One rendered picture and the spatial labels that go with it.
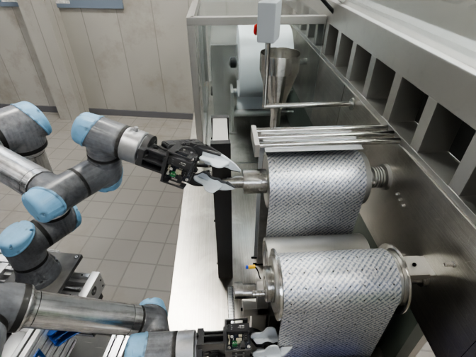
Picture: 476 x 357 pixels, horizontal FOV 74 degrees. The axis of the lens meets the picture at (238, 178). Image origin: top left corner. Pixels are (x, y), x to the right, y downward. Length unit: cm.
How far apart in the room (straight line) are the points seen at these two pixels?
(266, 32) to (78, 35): 356
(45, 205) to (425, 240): 79
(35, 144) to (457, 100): 107
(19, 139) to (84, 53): 336
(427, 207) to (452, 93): 24
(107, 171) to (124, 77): 352
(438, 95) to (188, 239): 94
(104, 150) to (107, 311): 38
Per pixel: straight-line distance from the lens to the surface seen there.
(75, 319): 85
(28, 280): 140
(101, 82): 443
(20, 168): 84
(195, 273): 117
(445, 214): 74
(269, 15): 94
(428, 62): 81
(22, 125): 109
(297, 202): 79
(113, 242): 263
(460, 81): 72
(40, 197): 74
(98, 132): 72
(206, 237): 128
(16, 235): 131
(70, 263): 145
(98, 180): 78
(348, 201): 83
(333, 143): 79
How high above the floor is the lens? 184
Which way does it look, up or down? 37 degrees down
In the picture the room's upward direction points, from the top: straight up
